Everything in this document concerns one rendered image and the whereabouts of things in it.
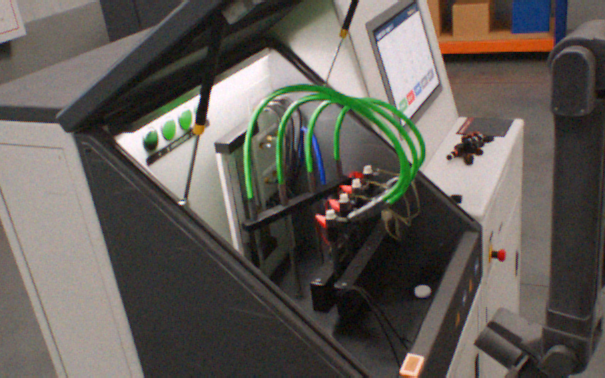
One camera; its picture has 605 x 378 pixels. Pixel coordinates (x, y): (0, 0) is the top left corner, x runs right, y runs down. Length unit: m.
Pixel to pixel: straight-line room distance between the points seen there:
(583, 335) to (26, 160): 1.00
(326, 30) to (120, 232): 0.74
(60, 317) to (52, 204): 0.30
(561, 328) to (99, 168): 0.80
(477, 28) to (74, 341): 5.63
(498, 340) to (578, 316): 0.13
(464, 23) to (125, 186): 5.70
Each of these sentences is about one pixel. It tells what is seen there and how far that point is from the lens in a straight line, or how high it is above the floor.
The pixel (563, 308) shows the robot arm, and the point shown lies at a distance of 0.88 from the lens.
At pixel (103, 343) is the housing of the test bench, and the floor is 0.96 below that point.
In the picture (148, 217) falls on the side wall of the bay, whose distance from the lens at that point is 1.18.
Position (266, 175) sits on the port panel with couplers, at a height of 1.11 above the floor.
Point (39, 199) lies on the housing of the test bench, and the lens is 1.36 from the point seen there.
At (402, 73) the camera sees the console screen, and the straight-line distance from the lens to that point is 1.92.
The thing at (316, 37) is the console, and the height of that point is 1.44.
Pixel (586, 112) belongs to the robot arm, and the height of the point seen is 1.55.
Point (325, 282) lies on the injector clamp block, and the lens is 1.47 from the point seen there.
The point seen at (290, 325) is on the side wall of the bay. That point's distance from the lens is 1.14.
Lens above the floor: 1.80
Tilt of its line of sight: 25 degrees down
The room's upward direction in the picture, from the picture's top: 8 degrees counter-clockwise
